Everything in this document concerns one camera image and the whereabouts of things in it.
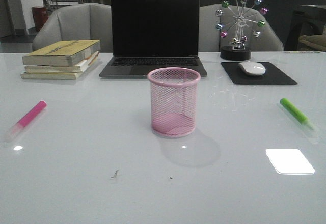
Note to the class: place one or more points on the green highlighter pen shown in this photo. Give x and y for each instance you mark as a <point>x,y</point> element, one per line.
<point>305,122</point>

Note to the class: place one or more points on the pink highlighter pen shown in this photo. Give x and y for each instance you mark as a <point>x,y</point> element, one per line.
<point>21,124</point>

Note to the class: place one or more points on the pink mesh pen holder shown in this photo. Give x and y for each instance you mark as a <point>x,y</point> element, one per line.
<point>173,93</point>

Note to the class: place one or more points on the dark grey laptop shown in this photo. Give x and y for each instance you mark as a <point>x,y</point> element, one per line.
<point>152,34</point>

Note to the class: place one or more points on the middle cream book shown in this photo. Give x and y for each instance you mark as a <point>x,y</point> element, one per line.
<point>78,68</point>

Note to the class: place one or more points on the cream book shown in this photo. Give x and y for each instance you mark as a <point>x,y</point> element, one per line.
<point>26,75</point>
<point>78,68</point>

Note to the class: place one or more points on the right grey armchair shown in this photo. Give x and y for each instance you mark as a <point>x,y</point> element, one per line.
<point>263,39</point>

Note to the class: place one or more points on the grey armchair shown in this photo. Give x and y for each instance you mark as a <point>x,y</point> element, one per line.
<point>263,39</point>
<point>77,22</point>

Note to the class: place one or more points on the white computer mouse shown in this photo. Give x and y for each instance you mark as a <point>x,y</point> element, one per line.
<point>252,68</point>

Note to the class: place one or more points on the left grey armchair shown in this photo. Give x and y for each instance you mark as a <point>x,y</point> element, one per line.
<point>77,22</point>

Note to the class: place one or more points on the top yellow book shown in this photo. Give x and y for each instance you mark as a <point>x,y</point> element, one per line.
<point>62,53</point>

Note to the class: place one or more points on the ferris wheel desk toy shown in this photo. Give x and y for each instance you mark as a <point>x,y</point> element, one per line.
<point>237,49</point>

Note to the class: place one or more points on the bottom cream book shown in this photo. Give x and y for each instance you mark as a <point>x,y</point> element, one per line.
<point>26,75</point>

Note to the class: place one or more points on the red trash bin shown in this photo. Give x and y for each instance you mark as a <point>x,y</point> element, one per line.
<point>40,17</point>

